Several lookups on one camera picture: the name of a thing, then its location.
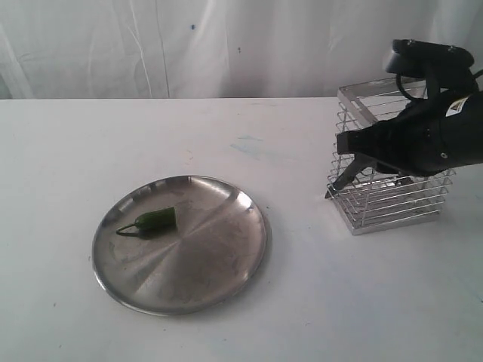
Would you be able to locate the chrome wire utensil holder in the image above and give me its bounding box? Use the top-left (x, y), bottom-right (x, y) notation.
top-left (328, 78), bottom-right (455, 235)

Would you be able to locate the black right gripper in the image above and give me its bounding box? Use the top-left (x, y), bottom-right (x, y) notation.
top-left (337, 90), bottom-right (482, 176)

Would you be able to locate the round stainless steel plate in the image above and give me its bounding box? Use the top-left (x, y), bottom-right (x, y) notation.
top-left (91, 175), bottom-right (269, 315)

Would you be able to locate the black kitchen knife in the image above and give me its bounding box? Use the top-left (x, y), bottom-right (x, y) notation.
top-left (325, 154), bottom-right (373, 199)

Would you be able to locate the green jalapeno pepper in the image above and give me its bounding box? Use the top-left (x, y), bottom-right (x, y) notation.
top-left (115, 207), bottom-right (177, 238)

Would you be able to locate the white backdrop curtain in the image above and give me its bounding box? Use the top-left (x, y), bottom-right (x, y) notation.
top-left (1, 1), bottom-right (482, 99)

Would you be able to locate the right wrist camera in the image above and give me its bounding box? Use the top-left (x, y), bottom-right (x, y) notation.
top-left (383, 39), bottom-right (475, 78)

